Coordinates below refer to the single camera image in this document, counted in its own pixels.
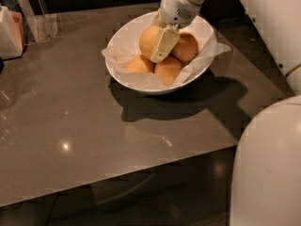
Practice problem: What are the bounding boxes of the white paper liner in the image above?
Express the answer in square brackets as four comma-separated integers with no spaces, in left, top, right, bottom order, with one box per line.
[101,11,231,91]

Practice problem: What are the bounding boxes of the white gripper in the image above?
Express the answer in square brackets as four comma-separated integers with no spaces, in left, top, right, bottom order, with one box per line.
[150,0,200,63]

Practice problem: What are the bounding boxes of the orange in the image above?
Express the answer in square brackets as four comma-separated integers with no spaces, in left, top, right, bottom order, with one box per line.
[127,55,154,73]
[139,25,160,59]
[154,56,182,85]
[171,33,198,64]

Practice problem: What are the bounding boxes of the white box orange side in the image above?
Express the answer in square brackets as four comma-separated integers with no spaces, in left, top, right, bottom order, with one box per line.
[0,6,24,59]

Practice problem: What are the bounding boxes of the white ceramic bowl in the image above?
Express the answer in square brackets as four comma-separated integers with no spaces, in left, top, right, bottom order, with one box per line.
[104,10,218,96]

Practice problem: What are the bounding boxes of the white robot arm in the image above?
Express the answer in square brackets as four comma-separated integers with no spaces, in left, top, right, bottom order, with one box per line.
[230,0,301,226]

